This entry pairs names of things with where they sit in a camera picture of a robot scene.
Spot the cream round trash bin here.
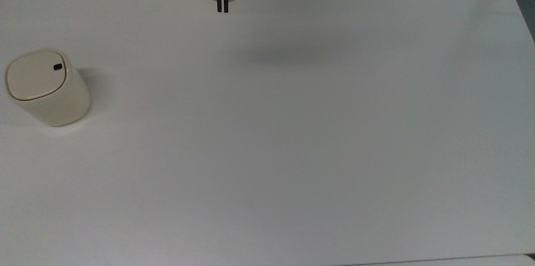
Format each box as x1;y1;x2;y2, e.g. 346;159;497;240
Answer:
5;49;91;128

